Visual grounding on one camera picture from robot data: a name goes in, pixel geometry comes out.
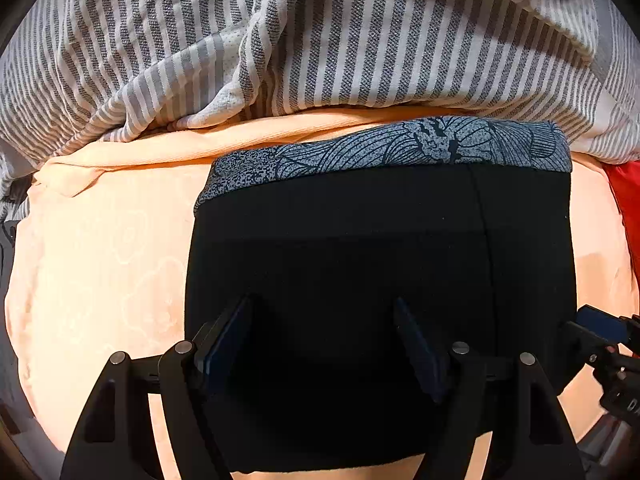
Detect black pants with patterned waistband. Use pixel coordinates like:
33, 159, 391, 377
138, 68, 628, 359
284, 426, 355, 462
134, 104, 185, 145
184, 116, 582, 474

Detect red cloth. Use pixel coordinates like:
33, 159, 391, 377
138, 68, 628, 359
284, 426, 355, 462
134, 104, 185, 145
603, 162, 640, 280

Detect peach bed sheet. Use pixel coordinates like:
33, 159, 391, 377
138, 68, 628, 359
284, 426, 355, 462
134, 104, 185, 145
1, 106, 639, 479

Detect grey striped blanket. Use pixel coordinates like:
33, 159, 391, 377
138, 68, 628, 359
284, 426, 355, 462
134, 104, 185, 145
1, 0, 639, 191

